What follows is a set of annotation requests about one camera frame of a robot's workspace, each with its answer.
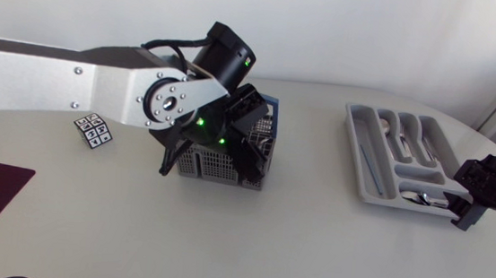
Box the steel fork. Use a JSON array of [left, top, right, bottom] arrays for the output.
[[395, 125, 417, 160], [421, 135, 441, 164]]

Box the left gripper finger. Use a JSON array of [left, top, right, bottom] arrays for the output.
[[157, 137, 196, 180], [235, 138, 272, 185]]

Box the thin blue-grey stick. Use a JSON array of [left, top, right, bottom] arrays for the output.
[[354, 143, 388, 195]]

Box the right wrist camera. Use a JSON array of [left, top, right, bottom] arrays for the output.
[[450, 151, 496, 204]]

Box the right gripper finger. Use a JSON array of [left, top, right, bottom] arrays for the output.
[[449, 195, 491, 234]]

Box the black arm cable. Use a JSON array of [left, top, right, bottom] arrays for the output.
[[138, 31, 215, 77]]

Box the steel spoon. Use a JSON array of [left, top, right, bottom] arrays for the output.
[[374, 117, 407, 163]]

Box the grey cutlery tray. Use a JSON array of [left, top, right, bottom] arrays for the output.
[[335, 101, 482, 221]]

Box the grey cutlery basket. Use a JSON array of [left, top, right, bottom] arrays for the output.
[[173, 86, 282, 194]]

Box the steel teaspoon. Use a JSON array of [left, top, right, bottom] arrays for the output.
[[420, 192, 452, 211], [399, 189, 430, 207]]

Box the black-and-white patterned cube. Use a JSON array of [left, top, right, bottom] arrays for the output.
[[71, 110, 116, 152]]

